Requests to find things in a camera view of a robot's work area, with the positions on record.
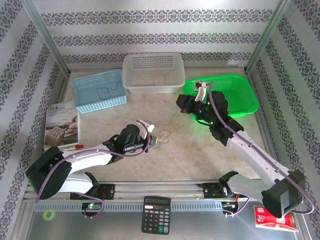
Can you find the pile of rubber bands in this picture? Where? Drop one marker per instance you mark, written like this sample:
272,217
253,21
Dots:
160,123

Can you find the green plastic basket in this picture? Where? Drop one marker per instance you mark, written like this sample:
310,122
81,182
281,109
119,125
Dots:
240,92

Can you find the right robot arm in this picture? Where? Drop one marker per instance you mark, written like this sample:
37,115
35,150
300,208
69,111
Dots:
255,155

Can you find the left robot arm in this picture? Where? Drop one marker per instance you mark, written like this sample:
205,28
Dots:
85,157

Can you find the white plastic basket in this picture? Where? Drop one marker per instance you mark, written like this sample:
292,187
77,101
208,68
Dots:
140,75

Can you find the red marker pen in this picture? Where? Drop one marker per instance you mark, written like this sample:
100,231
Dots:
75,147

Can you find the picture book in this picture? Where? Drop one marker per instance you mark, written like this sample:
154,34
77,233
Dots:
62,125

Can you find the black desk calculator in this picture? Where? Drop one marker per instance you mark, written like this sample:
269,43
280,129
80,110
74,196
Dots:
156,217

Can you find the light blue plastic basket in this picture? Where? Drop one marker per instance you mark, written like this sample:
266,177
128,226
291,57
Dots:
87,82

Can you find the left controller board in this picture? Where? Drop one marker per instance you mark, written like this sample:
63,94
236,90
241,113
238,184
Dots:
91,206

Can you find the controller board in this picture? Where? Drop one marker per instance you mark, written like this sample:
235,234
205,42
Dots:
91,206
228,205

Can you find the right controller board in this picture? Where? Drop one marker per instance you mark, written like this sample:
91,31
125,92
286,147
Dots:
228,205

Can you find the green tape roll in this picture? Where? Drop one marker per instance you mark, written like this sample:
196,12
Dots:
45,215

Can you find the red foil packet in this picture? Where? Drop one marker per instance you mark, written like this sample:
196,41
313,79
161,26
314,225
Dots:
262,221

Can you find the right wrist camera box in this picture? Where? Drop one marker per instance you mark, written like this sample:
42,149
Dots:
200,90

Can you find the aluminium mounting rail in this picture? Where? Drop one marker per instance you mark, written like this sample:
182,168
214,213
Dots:
155,187

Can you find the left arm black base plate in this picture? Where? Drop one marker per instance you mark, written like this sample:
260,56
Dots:
110,191

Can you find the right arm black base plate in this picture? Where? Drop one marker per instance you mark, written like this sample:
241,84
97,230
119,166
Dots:
210,191

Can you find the aluminium frame post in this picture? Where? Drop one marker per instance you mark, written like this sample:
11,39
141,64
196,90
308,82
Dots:
270,30
45,35

